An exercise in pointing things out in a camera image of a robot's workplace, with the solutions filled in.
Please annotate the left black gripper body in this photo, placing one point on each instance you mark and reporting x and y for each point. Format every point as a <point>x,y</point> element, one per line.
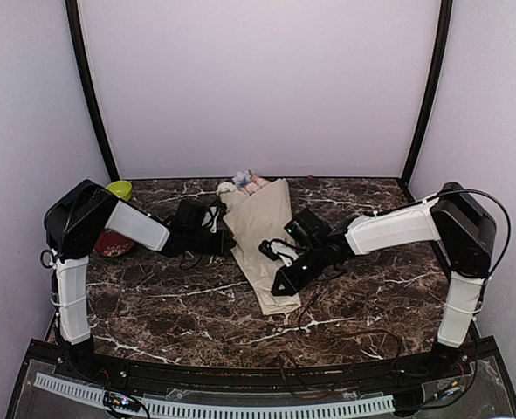
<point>196,243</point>

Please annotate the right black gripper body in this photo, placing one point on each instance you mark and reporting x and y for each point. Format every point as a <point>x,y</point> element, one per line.
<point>316,264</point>

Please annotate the white fake flower stem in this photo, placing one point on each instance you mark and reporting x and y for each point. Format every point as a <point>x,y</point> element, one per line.
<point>226,188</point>

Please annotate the blue fake flower bunch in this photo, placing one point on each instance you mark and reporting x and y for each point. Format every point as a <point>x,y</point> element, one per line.
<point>243,179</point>

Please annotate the pink fake flower stem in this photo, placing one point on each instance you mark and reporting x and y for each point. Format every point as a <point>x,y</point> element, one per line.
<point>255,184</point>

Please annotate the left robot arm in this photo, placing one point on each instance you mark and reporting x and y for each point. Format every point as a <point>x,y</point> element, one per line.
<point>74,224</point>

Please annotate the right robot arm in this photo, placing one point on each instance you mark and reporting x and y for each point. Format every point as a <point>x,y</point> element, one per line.
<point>452,218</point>

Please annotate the green plastic bowl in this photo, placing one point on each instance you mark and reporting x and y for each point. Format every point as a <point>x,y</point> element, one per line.
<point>122,189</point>

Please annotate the small circuit board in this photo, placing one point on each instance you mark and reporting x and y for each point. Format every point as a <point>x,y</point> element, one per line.
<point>119,402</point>

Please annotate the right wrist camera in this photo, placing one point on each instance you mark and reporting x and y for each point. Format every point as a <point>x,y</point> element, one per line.
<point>278,249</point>

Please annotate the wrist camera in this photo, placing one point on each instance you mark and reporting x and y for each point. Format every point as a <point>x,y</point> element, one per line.
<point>214,214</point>
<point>278,249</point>

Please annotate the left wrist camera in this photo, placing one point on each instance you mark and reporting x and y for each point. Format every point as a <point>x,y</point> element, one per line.
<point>214,214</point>

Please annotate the white slotted cable duct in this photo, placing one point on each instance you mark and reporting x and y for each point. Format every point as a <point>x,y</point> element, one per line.
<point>190,404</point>

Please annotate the left black frame post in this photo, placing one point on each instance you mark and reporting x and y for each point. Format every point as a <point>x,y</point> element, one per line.
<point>88,89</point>

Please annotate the black frame post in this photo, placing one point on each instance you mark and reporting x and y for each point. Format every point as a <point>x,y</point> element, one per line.
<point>430,91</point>
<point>88,89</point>

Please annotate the right black frame post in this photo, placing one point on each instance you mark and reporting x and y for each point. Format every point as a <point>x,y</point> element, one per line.
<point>430,91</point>

